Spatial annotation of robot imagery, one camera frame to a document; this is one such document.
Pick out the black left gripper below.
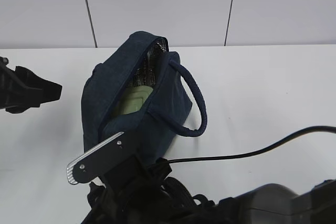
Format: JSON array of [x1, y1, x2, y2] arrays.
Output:
[[1, 57, 62, 114]]

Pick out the green lidded glass food container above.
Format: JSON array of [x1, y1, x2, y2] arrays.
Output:
[[112, 86, 153, 117]]

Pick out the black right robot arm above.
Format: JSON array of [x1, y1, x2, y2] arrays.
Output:
[[84, 156, 335, 223]]

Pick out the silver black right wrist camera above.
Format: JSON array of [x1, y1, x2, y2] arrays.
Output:
[[66, 131, 140, 185]]

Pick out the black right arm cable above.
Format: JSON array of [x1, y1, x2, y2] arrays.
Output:
[[149, 126, 336, 172]]

